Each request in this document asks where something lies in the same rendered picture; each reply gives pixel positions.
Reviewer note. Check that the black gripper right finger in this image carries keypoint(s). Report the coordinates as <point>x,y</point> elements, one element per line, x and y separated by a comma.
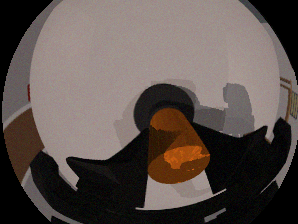
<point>226,153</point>

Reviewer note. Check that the orange knob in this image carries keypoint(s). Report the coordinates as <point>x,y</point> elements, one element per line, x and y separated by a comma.
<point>176,152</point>

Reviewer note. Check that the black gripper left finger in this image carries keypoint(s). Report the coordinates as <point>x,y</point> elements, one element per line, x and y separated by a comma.
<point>127,170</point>

